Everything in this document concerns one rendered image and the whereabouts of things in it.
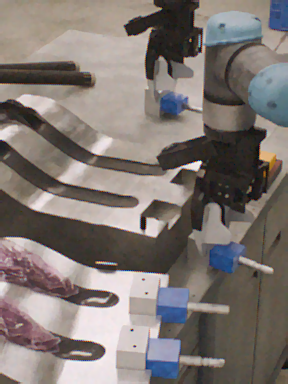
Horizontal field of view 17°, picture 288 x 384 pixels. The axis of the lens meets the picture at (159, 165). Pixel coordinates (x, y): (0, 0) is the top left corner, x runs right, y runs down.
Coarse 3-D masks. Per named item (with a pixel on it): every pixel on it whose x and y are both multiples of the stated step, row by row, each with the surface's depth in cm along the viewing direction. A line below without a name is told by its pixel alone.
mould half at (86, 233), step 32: (32, 96) 164; (0, 128) 153; (64, 128) 159; (0, 160) 146; (32, 160) 149; (64, 160) 153; (0, 192) 142; (32, 192) 144; (128, 192) 145; (160, 192) 144; (192, 192) 145; (0, 224) 145; (32, 224) 142; (64, 224) 140; (96, 224) 137; (128, 224) 136; (160, 224) 136; (64, 256) 143; (96, 256) 140; (128, 256) 137; (160, 256) 137
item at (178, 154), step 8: (200, 136) 137; (176, 144) 138; (184, 144) 137; (192, 144) 134; (200, 144) 132; (208, 144) 131; (168, 152) 137; (176, 152) 135; (184, 152) 135; (192, 152) 134; (200, 152) 133; (208, 152) 132; (216, 152) 132; (160, 160) 138; (168, 160) 137; (176, 160) 136; (184, 160) 135; (192, 160) 134; (200, 160) 134; (168, 168) 138; (176, 168) 138
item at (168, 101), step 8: (144, 88) 187; (144, 96) 188; (160, 96) 186; (168, 96) 187; (176, 96) 187; (184, 96) 187; (144, 104) 189; (152, 104) 188; (160, 104) 187; (168, 104) 186; (176, 104) 185; (184, 104) 186; (144, 112) 190; (152, 112) 189; (160, 112) 188; (168, 112) 187; (176, 112) 186; (200, 112) 184
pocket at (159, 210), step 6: (150, 204) 142; (156, 204) 143; (162, 204) 143; (168, 204) 142; (174, 204) 142; (144, 210) 140; (150, 210) 142; (156, 210) 144; (162, 210) 143; (168, 210) 143; (174, 210) 142; (180, 210) 141; (150, 216) 143; (156, 216) 143; (162, 216) 143; (168, 216) 143; (174, 216) 143; (174, 222) 140
